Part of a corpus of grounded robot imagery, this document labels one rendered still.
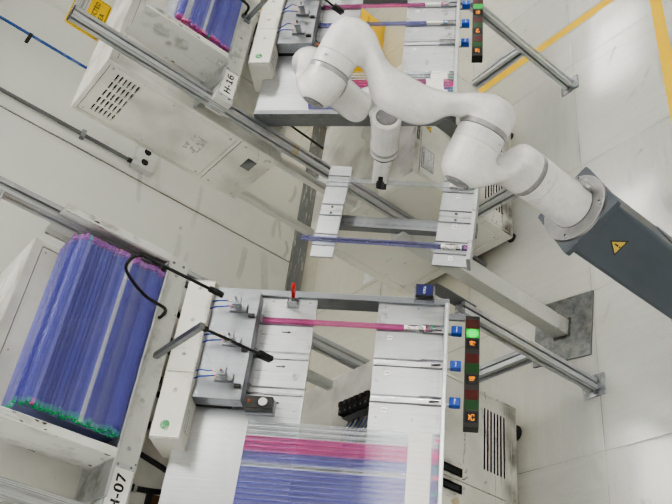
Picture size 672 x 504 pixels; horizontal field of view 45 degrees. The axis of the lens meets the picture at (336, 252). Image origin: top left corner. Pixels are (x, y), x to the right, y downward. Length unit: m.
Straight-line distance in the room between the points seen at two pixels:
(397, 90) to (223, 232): 2.76
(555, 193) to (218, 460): 1.10
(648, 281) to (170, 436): 1.33
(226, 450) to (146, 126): 1.37
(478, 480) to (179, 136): 1.61
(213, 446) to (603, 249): 1.14
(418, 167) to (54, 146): 1.98
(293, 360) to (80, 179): 2.23
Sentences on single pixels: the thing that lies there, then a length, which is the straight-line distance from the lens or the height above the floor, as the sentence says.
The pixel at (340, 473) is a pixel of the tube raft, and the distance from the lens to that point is 2.12.
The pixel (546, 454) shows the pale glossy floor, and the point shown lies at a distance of 2.90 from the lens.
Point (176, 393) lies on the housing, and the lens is 2.21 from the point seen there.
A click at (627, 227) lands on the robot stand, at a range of 2.19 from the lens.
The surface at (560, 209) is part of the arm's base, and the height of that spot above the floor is 0.78.
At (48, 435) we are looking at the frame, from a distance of 2.07.
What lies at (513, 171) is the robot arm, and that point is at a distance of 1.98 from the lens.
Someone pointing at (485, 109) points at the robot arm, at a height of 1.11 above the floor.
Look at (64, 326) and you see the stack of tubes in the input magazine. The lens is 2.16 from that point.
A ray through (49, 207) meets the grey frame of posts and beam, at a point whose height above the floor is 1.74.
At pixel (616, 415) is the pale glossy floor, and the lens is 2.77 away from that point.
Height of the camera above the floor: 2.11
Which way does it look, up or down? 28 degrees down
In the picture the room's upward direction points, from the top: 60 degrees counter-clockwise
